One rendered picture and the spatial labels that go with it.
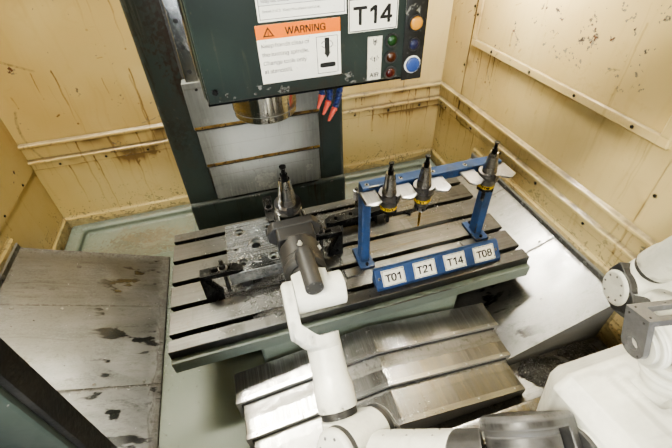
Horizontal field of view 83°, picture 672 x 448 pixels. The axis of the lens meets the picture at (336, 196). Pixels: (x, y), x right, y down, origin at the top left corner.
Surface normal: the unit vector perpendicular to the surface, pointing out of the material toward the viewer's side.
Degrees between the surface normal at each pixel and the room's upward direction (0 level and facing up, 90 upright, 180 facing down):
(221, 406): 0
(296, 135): 89
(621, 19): 90
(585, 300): 24
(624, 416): 12
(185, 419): 0
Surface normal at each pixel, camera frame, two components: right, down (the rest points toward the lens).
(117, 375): 0.37, -0.79
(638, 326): -0.99, 0.11
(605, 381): -0.09, -0.89
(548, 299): -0.42, -0.63
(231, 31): 0.28, 0.60
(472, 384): 0.11, -0.80
